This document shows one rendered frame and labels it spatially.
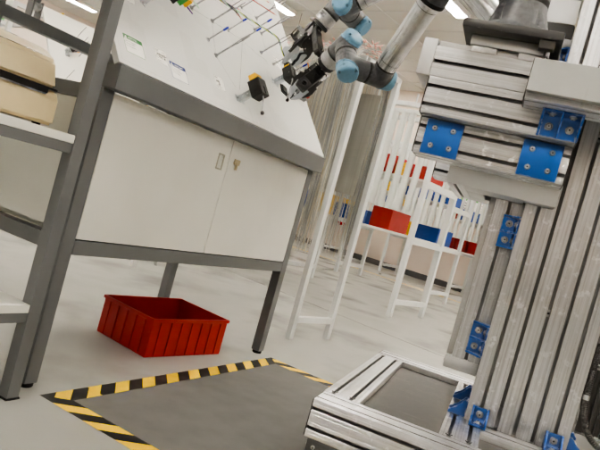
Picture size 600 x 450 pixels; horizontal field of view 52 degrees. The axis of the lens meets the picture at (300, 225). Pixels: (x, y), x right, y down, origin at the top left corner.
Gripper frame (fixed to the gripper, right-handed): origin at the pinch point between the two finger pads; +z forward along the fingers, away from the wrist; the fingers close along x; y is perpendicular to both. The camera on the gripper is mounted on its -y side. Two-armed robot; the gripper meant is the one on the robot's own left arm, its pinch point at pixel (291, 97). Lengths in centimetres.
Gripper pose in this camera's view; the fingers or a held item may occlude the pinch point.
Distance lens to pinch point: 237.4
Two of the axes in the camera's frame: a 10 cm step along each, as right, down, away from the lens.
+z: -6.1, 4.5, 6.5
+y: 4.4, -4.9, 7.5
